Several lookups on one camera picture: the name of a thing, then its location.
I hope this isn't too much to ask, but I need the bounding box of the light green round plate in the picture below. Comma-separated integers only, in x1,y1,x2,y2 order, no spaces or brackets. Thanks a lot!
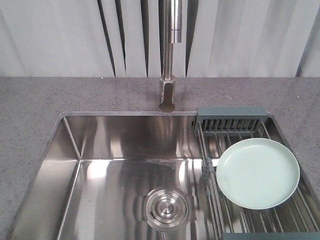
216,138,300,210

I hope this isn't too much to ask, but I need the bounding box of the chrome sink drain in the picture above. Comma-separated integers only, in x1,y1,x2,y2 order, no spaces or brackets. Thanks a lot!
133,187,197,233

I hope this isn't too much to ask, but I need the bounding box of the stainless steel sink basin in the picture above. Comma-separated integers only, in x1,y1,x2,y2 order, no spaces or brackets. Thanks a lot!
7,112,215,240

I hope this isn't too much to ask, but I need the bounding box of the chrome kitchen faucet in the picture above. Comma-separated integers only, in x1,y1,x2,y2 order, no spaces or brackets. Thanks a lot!
159,0,182,113

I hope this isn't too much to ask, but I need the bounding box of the grey blue dish rack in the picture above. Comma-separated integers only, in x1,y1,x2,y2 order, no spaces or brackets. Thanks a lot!
193,106,320,240

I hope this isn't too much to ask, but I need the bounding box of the white pleated curtain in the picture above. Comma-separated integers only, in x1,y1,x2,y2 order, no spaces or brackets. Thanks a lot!
0,0,320,77

